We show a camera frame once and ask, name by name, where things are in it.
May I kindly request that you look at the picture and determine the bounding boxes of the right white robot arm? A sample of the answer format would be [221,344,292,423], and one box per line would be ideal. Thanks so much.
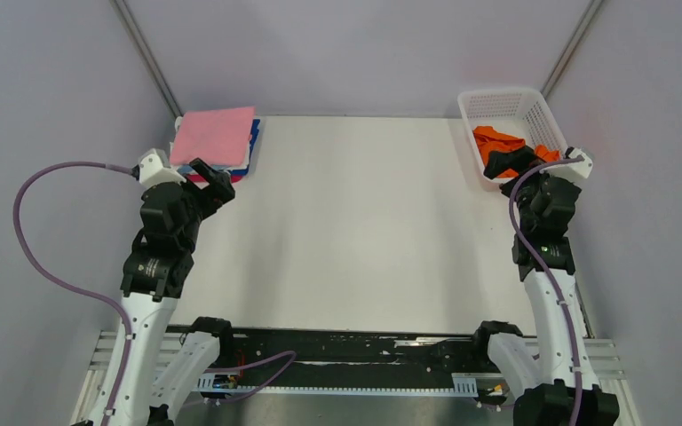
[471,147,620,425]

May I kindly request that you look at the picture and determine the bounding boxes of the magenta folded t shirt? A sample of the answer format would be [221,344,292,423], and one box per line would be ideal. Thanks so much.
[186,174,206,183]

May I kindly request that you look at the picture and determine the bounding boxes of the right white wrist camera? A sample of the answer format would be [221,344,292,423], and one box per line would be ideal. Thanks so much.
[559,146,593,186]

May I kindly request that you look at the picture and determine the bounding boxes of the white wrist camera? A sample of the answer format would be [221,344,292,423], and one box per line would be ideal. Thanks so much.
[559,146,593,186]
[137,148,186,189]

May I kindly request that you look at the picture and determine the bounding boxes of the orange t shirt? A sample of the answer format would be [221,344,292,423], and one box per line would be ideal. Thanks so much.
[472,126,560,179]

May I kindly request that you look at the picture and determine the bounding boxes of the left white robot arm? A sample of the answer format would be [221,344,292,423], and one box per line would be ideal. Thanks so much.
[84,159,237,425]

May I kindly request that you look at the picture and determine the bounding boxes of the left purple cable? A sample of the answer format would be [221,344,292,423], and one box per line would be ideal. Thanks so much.
[12,162,138,426]

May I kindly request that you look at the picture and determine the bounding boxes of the white plastic basket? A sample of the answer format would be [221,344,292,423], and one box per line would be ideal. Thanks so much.
[456,87,568,192]

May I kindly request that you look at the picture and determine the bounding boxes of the aluminium frame rail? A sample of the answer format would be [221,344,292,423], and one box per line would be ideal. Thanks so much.
[71,327,642,425]

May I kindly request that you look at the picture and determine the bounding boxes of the blue white folded t shirt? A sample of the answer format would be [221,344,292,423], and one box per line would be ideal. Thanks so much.
[174,117,261,182]

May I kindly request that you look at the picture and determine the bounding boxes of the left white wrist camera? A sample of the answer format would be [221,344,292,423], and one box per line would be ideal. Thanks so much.
[137,148,186,189]

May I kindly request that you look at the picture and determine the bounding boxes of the white slotted cable duct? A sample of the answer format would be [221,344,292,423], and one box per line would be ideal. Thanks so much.
[193,374,479,398]

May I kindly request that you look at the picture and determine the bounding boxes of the pink folded t shirt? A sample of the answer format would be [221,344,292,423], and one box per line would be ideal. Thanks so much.
[170,106,255,167]

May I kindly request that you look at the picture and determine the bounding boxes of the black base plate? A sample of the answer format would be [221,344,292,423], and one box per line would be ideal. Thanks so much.
[211,327,499,388]

